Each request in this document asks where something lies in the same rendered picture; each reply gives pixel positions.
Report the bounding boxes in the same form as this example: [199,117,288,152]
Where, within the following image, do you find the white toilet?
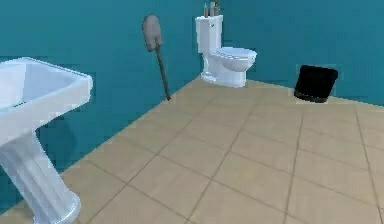
[194,14,258,89]

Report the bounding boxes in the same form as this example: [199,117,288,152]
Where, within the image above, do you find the white pedestal sink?
[0,56,94,224]

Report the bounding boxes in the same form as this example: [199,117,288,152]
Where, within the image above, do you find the black waste bin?
[293,64,339,104]

